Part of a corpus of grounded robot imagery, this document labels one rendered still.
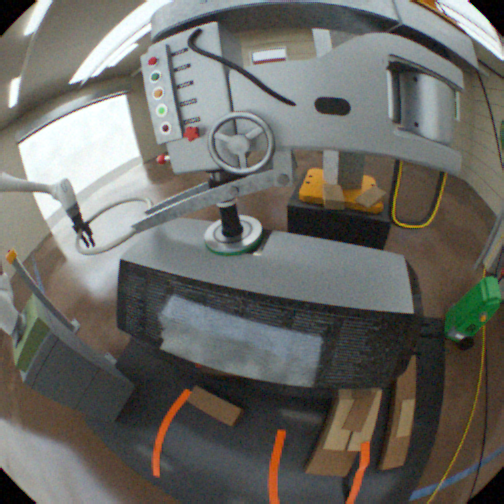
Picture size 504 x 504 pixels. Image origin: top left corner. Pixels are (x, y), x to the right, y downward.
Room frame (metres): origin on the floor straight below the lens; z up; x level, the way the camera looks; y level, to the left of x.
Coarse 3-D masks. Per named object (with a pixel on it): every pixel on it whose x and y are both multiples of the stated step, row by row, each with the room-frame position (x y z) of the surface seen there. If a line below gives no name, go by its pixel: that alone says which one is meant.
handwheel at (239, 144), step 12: (216, 120) 0.46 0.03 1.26; (228, 120) 0.45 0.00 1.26; (252, 120) 0.43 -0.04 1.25; (264, 120) 0.43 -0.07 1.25; (216, 132) 0.46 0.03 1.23; (252, 132) 0.43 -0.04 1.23; (264, 132) 0.43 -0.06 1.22; (240, 144) 0.43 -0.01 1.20; (216, 156) 0.46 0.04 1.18; (240, 156) 0.44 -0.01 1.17; (264, 156) 0.43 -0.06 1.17; (228, 168) 0.45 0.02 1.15; (240, 168) 0.45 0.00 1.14; (252, 168) 0.43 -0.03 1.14
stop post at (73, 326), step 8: (8, 256) 0.67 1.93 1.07; (16, 256) 0.73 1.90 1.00; (16, 264) 0.70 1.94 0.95; (24, 272) 0.72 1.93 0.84; (24, 280) 0.67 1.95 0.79; (32, 280) 0.74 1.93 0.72; (32, 288) 0.69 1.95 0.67; (40, 296) 0.70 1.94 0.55; (48, 304) 0.70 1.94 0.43; (56, 312) 0.71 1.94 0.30; (64, 320) 0.71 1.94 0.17; (72, 328) 0.70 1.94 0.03
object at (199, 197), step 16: (256, 176) 0.54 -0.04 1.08; (272, 176) 0.52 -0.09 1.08; (192, 192) 0.72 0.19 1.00; (208, 192) 0.58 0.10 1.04; (224, 192) 0.57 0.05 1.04; (240, 192) 0.55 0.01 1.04; (160, 208) 0.77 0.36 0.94; (176, 208) 0.62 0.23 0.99; (192, 208) 0.60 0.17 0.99; (144, 224) 0.67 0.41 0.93
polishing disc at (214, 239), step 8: (240, 216) 0.72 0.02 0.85; (248, 216) 0.71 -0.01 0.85; (216, 224) 0.69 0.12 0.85; (248, 224) 0.65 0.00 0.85; (256, 224) 0.65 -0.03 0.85; (208, 232) 0.65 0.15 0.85; (216, 232) 0.64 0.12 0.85; (248, 232) 0.60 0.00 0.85; (256, 232) 0.59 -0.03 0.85; (208, 240) 0.60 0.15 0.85; (216, 240) 0.59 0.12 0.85; (224, 240) 0.58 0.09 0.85; (232, 240) 0.57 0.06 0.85; (240, 240) 0.56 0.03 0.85; (248, 240) 0.56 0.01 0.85; (256, 240) 0.56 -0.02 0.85; (216, 248) 0.54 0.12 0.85; (224, 248) 0.54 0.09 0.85; (232, 248) 0.53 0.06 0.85; (240, 248) 0.53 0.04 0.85
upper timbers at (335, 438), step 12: (336, 408) 0.00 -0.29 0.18; (348, 408) -0.02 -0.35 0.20; (372, 408) -0.08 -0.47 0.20; (336, 420) -0.07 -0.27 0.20; (372, 420) -0.15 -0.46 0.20; (336, 432) -0.14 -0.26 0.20; (348, 432) -0.16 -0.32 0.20; (372, 432) -0.22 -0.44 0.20; (324, 444) -0.19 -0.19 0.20; (336, 444) -0.21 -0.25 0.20; (348, 444) -0.24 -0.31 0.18; (360, 444) -0.27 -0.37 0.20
